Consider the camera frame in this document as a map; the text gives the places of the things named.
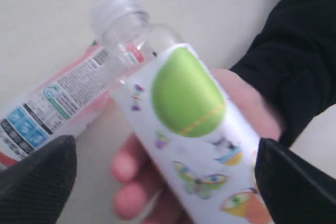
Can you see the pink red label bottle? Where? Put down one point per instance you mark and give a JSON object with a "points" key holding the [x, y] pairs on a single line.
{"points": [[65, 104]]}

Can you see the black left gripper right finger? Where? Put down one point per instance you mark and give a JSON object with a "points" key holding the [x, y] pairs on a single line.
{"points": [[293, 190]]}

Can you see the bottle with green apple label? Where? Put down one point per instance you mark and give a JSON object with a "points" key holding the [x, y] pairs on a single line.
{"points": [[200, 142]]}

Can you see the black sleeved forearm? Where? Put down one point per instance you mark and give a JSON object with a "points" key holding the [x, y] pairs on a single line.
{"points": [[292, 62]]}

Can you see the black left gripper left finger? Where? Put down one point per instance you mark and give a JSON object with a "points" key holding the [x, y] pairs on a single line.
{"points": [[36, 189]]}

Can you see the person's open bare hand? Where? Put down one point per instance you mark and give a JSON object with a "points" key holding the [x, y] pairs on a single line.
{"points": [[142, 182]]}

